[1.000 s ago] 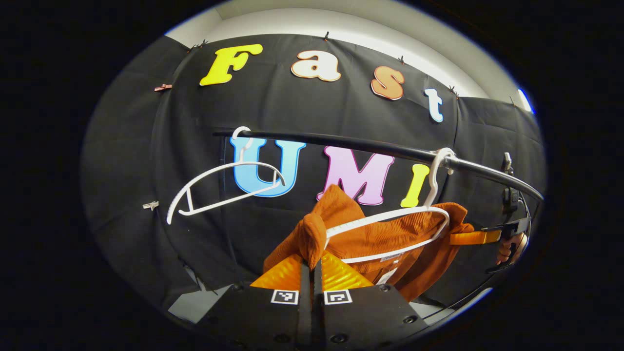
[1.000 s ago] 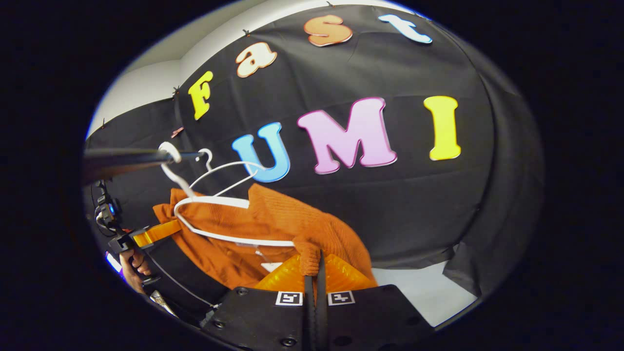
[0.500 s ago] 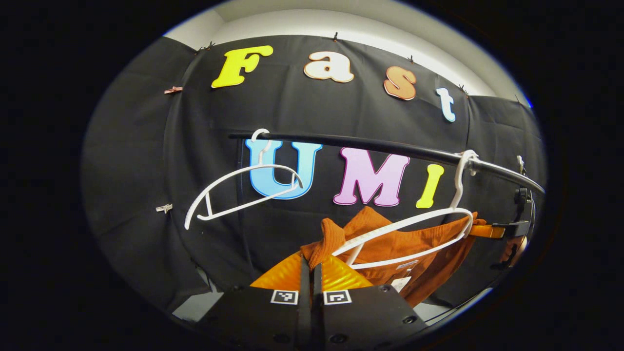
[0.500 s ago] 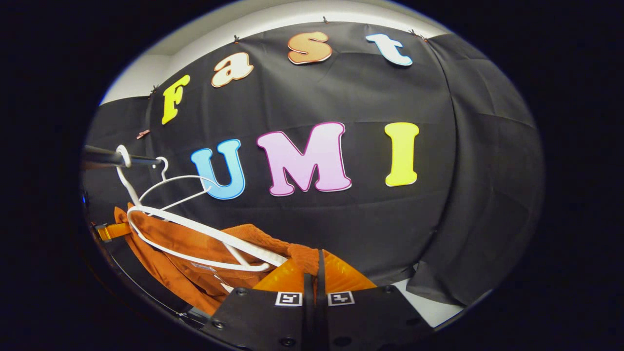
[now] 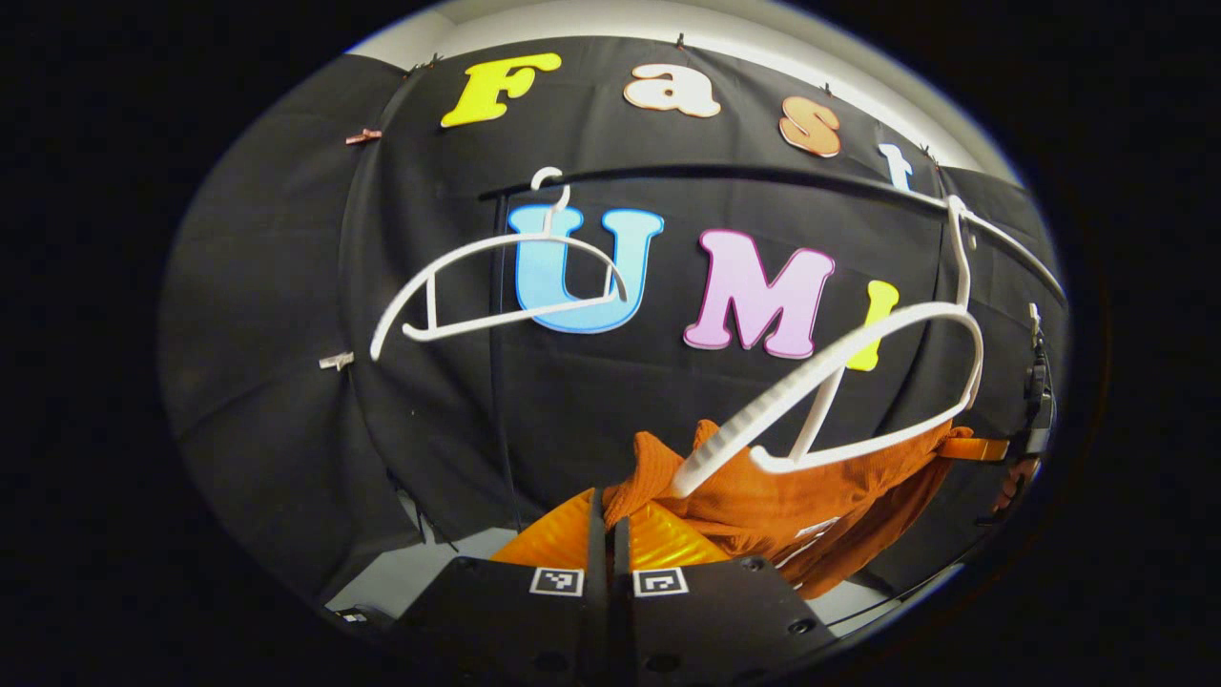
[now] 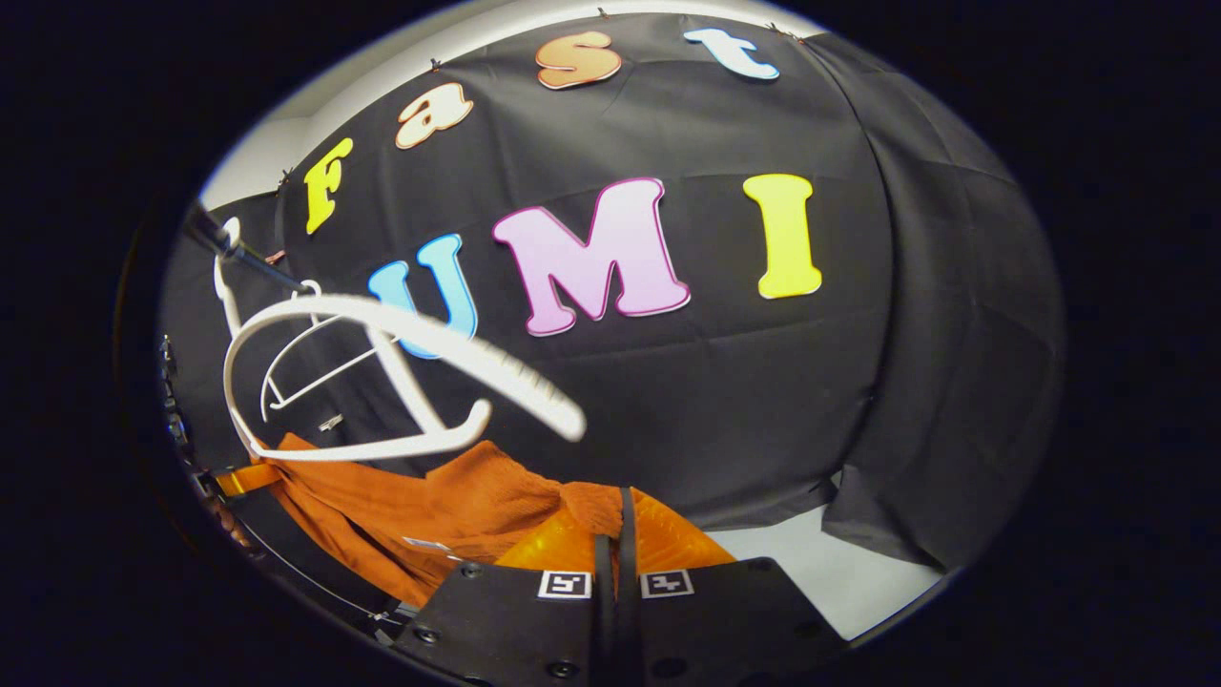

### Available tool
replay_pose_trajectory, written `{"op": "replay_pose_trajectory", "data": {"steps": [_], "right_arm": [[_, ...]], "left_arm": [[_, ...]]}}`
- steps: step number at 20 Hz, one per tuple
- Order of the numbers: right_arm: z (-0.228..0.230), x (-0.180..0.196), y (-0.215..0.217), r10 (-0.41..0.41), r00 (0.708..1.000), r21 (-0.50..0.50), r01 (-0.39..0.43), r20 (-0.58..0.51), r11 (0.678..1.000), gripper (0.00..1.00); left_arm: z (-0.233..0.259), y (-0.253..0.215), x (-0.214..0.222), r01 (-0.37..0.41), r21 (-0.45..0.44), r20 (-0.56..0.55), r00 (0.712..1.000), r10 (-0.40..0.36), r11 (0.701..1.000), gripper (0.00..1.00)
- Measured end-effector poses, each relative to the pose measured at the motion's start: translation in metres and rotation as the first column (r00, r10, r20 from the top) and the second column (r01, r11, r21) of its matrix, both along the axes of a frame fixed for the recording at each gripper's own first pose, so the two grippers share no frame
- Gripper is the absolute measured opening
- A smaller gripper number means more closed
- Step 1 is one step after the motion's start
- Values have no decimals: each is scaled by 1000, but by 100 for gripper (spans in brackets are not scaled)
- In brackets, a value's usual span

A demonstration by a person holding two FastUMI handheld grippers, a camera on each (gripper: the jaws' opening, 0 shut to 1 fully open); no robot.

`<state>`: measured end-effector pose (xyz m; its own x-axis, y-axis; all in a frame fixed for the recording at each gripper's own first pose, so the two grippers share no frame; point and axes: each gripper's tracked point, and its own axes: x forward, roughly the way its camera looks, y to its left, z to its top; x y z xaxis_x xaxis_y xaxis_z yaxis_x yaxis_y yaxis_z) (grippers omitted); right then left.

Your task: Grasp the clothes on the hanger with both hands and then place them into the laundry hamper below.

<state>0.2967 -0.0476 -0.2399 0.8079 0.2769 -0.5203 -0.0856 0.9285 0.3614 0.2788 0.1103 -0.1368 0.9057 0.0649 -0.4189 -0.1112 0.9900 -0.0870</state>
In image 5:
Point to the small white clothes hanger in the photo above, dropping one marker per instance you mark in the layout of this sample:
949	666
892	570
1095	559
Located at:
477	250

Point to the pink clip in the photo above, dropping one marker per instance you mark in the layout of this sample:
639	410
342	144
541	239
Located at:
362	136

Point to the white clip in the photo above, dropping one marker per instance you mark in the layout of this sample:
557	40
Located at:
336	361

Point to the black backdrop cloth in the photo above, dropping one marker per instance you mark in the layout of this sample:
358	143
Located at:
286	286

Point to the black clothes rack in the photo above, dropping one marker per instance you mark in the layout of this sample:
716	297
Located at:
725	174

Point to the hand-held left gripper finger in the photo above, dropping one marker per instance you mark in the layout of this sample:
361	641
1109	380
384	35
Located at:
620	572
597	563

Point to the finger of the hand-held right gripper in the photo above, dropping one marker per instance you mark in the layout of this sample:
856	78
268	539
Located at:
978	449

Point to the large white clothes hanger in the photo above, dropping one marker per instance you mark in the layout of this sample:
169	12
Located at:
858	348

